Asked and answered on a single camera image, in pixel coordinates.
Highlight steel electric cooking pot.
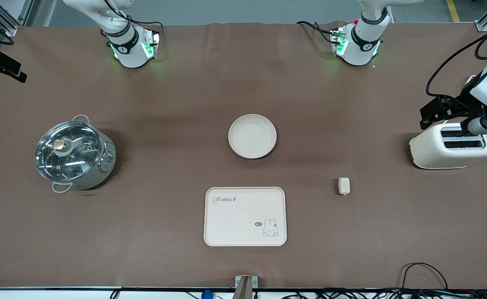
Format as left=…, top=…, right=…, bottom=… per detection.
left=35, top=115, right=117, bottom=194

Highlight glass pot lid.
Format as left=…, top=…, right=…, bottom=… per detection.
left=35, top=120, right=103, bottom=183

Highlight black looped cable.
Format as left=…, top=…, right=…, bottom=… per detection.
left=401, top=262, right=450, bottom=291

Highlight round cream plate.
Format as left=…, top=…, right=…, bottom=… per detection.
left=228, top=114, right=277, bottom=159

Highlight tangled black cables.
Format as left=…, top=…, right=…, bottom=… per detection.
left=280, top=288, right=487, bottom=299

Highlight cream two-slot toaster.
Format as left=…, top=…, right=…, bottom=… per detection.
left=409, top=122, right=487, bottom=170

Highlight cream rabbit print tray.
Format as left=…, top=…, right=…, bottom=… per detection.
left=204, top=186, right=287, bottom=247

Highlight grey metal camera bracket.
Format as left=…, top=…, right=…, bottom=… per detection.
left=232, top=275, right=259, bottom=299

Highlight black arm base cable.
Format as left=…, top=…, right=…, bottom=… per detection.
left=296, top=20, right=338, bottom=45
left=102, top=0, right=164, bottom=34

